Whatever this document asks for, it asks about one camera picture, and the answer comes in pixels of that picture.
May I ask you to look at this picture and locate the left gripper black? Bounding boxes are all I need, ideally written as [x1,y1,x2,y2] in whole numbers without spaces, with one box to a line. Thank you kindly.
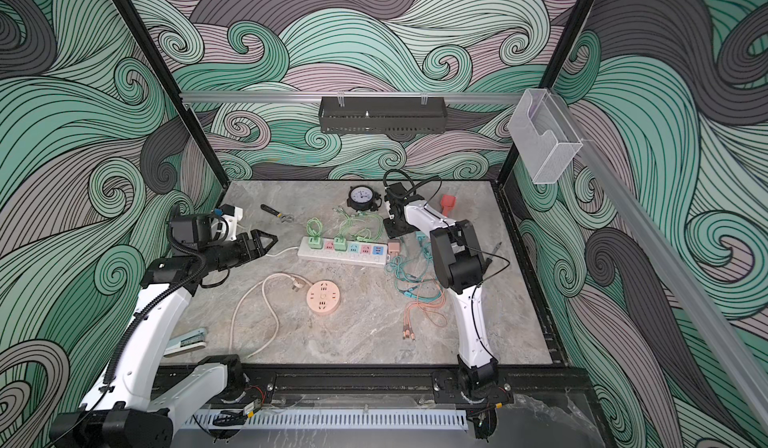
[201,230,277,274]

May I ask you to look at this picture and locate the white power strip coloured sockets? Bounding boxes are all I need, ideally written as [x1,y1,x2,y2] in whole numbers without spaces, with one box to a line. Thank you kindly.
[280,236,389,268]

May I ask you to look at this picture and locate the light green charger plug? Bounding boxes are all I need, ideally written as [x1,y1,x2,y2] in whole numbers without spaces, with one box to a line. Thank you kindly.
[306,217,324,249]

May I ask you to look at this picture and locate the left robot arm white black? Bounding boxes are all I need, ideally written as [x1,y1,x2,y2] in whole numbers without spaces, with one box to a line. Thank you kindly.
[48,204,278,447]

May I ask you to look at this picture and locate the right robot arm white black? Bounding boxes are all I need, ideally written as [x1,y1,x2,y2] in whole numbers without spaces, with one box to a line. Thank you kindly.
[383,169,498,397]

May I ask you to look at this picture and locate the pink charger plug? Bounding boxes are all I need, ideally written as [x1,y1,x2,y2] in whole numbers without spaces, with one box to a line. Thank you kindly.
[387,240,401,257]

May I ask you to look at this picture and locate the black adjustable wrench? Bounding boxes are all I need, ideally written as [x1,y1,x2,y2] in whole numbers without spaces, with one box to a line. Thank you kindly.
[260,203,295,223]

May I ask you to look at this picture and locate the black pressure gauge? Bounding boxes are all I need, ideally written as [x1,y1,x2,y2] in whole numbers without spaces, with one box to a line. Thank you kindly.
[346,185,382,212]

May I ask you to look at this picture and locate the red plastic clamp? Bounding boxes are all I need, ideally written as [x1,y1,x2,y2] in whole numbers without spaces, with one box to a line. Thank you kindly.
[440,194,456,216]

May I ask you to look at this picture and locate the black perforated metal tray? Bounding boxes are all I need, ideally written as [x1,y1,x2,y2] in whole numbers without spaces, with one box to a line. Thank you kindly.
[318,96,448,136]

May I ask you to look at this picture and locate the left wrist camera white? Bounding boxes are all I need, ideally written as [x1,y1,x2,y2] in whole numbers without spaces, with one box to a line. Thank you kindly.
[211,204,243,241]

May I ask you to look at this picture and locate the pink round socket with cable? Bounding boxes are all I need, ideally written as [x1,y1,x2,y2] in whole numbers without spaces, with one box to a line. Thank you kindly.
[228,272,341,359]

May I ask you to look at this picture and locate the aluminium rail back wall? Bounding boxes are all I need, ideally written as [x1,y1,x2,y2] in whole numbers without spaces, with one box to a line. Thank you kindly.
[179,90,523,106]

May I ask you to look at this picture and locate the aluminium rail wall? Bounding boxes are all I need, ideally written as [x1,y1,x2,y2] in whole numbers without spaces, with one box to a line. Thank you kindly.
[179,90,523,106]
[550,94,767,428]

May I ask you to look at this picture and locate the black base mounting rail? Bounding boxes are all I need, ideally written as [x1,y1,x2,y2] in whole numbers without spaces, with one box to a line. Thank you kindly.
[209,364,591,407]

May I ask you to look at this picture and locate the clear plastic wall holder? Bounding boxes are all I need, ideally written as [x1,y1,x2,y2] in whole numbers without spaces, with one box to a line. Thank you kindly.
[507,88,583,185]

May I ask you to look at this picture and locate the white slotted cable duct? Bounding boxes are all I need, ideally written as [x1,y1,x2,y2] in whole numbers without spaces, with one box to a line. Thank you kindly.
[179,408,469,432]

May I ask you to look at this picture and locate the aluminium rail right wall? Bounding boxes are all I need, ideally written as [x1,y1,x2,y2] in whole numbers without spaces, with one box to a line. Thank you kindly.
[550,94,767,428]

